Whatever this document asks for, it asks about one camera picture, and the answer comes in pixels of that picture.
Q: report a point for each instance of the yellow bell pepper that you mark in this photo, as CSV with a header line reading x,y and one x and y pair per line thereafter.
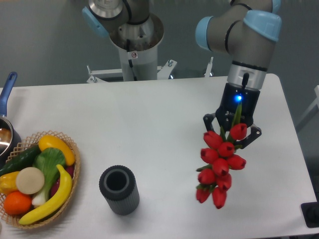
x,y
7,183

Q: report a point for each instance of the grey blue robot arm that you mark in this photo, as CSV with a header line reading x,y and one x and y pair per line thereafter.
x,y
248,32

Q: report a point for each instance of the beige round disc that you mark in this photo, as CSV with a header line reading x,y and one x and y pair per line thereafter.
x,y
30,180

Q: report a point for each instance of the orange fruit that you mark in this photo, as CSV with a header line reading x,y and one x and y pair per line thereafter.
x,y
17,203

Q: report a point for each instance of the dark red vegetable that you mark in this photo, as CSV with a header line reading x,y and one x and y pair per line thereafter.
x,y
54,188

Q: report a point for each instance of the green cucumber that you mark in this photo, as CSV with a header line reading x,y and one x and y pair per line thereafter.
x,y
23,160

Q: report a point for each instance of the black device at table edge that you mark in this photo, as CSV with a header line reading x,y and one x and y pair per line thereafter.
x,y
311,214

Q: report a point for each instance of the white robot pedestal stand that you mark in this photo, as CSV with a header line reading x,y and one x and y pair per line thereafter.
x,y
137,45

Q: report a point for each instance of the blue handled saucepan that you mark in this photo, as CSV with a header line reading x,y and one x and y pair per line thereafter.
x,y
9,138

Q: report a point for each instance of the yellow squash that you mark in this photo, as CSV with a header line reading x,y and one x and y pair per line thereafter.
x,y
50,141

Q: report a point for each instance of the green bok choy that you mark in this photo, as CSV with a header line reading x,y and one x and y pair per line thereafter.
x,y
46,162

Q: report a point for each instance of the dark grey ribbed vase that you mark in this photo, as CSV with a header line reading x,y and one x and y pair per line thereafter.
x,y
118,186

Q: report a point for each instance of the yellow banana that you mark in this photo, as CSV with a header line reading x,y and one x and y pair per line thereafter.
x,y
54,203

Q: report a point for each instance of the red tulip bouquet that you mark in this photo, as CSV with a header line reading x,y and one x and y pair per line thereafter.
x,y
220,157

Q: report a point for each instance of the white frame at right edge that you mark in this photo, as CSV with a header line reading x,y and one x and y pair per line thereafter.
x,y
309,113

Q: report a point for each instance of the woven wicker basket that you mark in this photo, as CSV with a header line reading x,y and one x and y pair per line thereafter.
x,y
21,147

